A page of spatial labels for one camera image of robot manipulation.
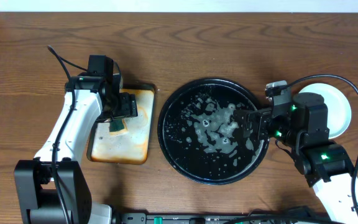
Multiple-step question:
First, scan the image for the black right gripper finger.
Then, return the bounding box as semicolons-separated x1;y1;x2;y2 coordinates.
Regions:
233;110;257;123
233;119;252;139

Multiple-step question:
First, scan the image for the green yellow scrub sponge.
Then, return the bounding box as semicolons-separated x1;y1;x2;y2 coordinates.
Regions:
109;119;126;133

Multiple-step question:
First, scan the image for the light blue plate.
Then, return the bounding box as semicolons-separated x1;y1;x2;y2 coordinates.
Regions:
300;83;352;139

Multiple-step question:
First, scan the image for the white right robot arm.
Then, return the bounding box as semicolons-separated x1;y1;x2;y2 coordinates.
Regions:
234;93;358;223

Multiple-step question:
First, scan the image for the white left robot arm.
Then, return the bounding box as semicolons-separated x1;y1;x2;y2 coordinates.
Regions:
14;73;135;223

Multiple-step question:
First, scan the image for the round black tray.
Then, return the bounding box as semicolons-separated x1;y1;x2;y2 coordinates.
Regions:
157;78;269;185

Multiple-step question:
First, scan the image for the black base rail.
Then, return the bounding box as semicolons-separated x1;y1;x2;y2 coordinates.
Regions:
113;212;332;224

